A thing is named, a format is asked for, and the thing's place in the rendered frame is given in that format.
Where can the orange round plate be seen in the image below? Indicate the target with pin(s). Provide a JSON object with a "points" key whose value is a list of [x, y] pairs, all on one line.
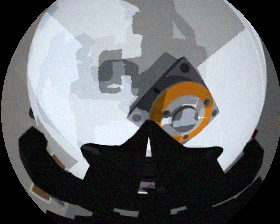
{"points": [[179, 95]]}

